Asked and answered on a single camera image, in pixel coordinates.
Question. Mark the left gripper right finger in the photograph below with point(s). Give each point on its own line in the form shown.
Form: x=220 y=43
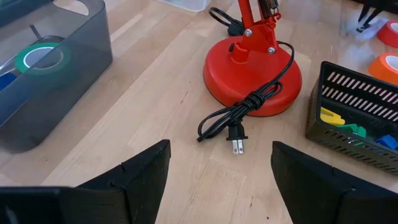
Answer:
x=311 y=193

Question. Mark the orange tape roll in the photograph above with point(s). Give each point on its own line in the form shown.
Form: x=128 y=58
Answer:
x=377 y=67

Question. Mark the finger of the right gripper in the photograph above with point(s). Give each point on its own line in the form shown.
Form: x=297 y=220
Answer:
x=364 y=12
x=373 y=19

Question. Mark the black mesh basket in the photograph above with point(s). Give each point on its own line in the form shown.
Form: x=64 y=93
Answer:
x=342 y=93

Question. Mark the clear plastic bin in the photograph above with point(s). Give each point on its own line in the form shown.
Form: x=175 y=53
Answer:
x=186 y=3

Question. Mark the blue mini stapler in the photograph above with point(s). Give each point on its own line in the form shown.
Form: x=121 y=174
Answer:
x=387 y=141

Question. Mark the grey translucent plastic bin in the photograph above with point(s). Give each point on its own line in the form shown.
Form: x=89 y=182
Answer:
x=77 y=46

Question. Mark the green tape roll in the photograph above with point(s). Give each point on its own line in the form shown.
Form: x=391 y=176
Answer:
x=43 y=45

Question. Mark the yellow mini stapler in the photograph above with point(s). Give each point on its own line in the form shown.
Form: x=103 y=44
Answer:
x=331 y=117

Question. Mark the red desk lamp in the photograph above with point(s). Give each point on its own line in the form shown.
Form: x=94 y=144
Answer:
x=242 y=77

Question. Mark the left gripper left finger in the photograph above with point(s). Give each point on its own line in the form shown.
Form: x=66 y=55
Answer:
x=140 y=186

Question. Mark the green mini stapler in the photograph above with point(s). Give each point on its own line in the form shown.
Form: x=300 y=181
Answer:
x=351 y=129

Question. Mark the red tape roll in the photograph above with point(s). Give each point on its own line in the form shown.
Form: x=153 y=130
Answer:
x=385 y=34

